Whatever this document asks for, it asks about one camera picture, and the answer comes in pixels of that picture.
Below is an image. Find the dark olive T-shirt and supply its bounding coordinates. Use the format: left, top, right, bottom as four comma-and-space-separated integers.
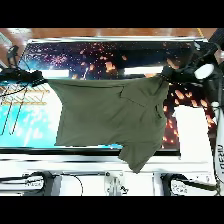
46, 75, 171, 175

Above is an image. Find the black cable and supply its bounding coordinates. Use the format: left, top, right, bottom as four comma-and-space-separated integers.
70, 173, 85, 197

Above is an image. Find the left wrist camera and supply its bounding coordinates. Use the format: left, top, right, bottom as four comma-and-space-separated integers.
6, 44, 21, 69

